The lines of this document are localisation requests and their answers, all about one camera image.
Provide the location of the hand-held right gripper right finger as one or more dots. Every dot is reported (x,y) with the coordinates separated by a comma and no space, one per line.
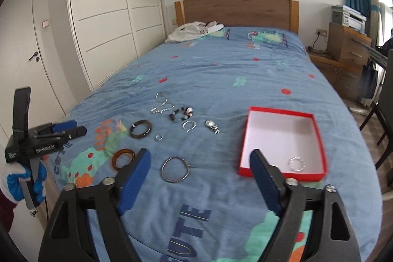
(264,182)

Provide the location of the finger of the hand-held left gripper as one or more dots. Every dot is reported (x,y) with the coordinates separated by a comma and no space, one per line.
(76,132)
(64,124)

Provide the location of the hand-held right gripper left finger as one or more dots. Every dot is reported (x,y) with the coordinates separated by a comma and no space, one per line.
(136,179)

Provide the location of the large silver bangle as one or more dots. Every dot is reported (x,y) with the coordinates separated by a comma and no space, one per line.
(162,171)

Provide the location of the amber bangle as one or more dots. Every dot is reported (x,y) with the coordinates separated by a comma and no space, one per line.
(114,160)

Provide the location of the dark brown bangle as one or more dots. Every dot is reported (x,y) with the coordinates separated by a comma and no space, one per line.
(132,131)

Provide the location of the red jewelry box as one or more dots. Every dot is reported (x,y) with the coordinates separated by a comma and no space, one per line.
(276,133)

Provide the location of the silver wristwatch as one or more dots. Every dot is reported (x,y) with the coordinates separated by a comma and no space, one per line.
(211,124)

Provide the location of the person's left forearm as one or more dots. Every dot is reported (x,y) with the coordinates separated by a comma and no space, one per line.
(5,213)

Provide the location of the person's left hand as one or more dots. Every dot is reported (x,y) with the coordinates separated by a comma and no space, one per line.
(13,185)

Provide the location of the white door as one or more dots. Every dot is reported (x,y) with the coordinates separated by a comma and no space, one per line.
(18,35)

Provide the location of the white wardrobe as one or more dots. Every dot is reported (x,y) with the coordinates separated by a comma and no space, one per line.
(101,4)

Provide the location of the low wooden cabinet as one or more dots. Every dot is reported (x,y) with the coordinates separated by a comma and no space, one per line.
(334,74)

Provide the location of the dark blue hanging bag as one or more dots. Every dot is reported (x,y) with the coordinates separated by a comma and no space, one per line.
(368,84)

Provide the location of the white crumpled garment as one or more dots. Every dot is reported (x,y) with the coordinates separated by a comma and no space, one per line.
(184,33)

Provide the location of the dark chair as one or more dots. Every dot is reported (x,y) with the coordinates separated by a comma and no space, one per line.
(387,96)

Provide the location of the wooden dresser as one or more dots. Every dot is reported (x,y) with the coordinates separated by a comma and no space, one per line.
(347,44)

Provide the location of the white cloth with logo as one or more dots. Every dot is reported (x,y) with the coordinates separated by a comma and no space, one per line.
(211,27)

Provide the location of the wooden headboard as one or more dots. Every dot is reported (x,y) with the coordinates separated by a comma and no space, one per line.
(233,10)

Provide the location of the white printer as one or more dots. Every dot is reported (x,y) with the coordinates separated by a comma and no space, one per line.
(353,21)

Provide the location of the white light switch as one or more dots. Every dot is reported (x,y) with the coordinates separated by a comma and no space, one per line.
(45,23)

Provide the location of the wall outlet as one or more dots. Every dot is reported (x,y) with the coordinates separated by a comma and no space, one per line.
(321,32)
(174,21)

